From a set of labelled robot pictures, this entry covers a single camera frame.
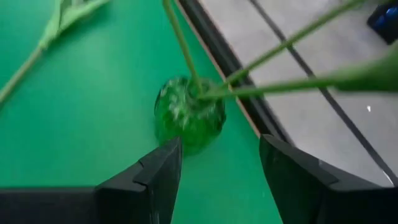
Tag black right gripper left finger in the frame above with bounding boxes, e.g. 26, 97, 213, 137
0, 136, 183, 224

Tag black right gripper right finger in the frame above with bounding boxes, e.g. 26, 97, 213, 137
259, 134, 398, 224

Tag green glass vase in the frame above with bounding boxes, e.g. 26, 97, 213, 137
153, 75, 227, 156

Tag black artificial tulip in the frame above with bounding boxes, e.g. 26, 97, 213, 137
198, 40, 398, 100
217, 0, 368, 91
161, 0, 205, 94

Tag white artificial tulip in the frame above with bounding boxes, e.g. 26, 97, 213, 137
0, 0, 112, 105

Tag green table mat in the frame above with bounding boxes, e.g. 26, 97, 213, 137
0, 0, 284, 224

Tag computer tower blue lights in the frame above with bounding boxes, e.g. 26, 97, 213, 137
366, 2, 398, 45

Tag black table frame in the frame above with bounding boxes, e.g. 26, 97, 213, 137
175, 0, 296, 149

